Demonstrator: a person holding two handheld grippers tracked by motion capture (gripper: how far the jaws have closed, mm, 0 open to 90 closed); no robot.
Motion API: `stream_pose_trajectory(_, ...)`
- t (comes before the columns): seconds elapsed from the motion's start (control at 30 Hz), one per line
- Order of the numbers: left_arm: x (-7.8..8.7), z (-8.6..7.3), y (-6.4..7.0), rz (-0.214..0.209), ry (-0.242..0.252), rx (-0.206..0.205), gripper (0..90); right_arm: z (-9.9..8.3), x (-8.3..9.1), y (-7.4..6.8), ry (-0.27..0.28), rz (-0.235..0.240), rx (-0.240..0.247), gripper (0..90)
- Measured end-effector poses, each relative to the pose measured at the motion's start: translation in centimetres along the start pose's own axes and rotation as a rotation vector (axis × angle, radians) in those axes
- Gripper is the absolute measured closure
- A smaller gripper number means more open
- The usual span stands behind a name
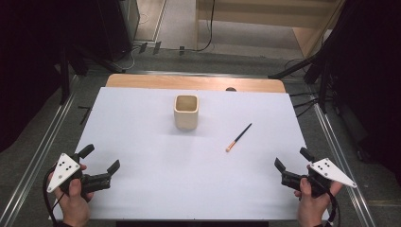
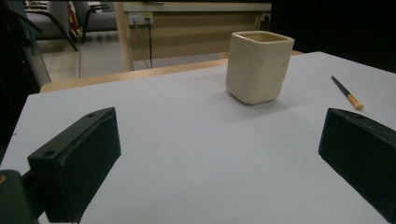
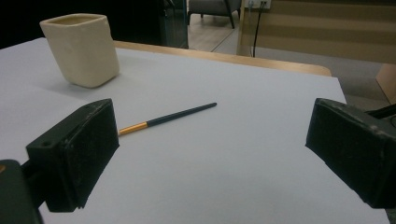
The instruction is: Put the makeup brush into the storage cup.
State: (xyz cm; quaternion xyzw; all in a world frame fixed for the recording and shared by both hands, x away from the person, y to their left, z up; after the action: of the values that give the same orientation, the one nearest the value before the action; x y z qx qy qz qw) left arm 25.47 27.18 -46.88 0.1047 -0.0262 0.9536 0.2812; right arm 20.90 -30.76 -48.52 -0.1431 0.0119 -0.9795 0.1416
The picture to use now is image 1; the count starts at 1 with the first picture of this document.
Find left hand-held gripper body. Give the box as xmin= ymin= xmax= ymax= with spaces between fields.
xmin=46 ymin=152 xmax=113 ymax=195

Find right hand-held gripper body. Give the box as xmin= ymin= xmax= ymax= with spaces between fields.
xmin=280 ymin=157 xmax=358 ymax=199

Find black brush with orange tip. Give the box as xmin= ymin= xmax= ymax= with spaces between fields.
xmin=225 ymin=122 xmax=253 ymax=153

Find square wooden cup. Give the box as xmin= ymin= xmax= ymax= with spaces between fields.
xmin=173 ymin=94 xmax=201 ymax=131

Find person's right hand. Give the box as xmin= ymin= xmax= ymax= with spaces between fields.
xmin=294 ymin=165 xmax=343 ymax=227

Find person's left hand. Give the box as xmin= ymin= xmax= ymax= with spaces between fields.
xmin=51 ymin=163 xmax=96 ymax=227

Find white table sheet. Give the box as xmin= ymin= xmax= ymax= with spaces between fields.
xmin=50 ymin=86 xmax=330 ymax=221

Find black metal stand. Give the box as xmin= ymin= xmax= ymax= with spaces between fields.
xmin=268 ymin=0 xmax=351 ymax=114

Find wooden table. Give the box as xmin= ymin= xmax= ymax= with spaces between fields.
xmin=105 ymin=74 xmax=287 ymax=94

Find black cabinet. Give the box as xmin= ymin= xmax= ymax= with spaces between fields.
xmin=96 ymin=0 xmax=141 ymax=62

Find light wooden furniture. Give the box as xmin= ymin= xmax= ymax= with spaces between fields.
xmin=194 ymin=0 xmax=346 ymax=59

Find aluminium floor rail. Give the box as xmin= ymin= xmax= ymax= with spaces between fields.
xmin=306 ymin=84 xmax=377 ymax=227
xmin=0 ymin=75 xmax=81 ymax=227

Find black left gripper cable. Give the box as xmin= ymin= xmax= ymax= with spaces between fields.
xmin=43 ymin=166 xmax=66 ymax=225

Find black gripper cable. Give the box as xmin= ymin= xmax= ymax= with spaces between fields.
xmin=43 ymin=166 xmax=66 ymax=225
xmin=324 ymin=185 xmax=342 ymax=226

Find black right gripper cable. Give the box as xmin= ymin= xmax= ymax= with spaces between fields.
xmin=324 ymin=185 xmax=342 ymax=226

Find black floor bracket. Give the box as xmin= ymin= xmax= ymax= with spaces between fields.
xmin=78 ymin=105 xmax=93 ymax=126

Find black floor cables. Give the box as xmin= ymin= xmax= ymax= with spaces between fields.
xmin=285 ymin=58 xmax=321 ymax=118

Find white floor cable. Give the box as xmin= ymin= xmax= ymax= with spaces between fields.
xmin=121 ymin=46 xmax=141 ymax=72

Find black hanging cable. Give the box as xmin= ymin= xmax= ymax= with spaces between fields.
xmin=185 ymin=0 xmax=218 ymax=53

